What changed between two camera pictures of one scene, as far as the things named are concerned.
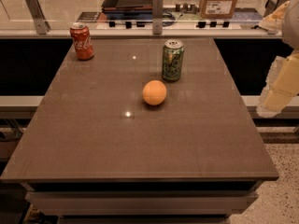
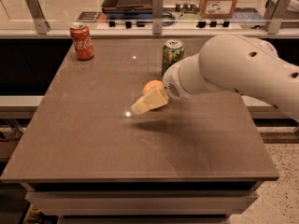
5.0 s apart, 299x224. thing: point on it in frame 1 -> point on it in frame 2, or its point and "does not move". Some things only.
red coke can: x=80 y=35 does not move
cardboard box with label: x=218 y=1 does not move
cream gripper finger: x=281 y=85 -> x=181 y=81
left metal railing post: x=36 y=12 does not move
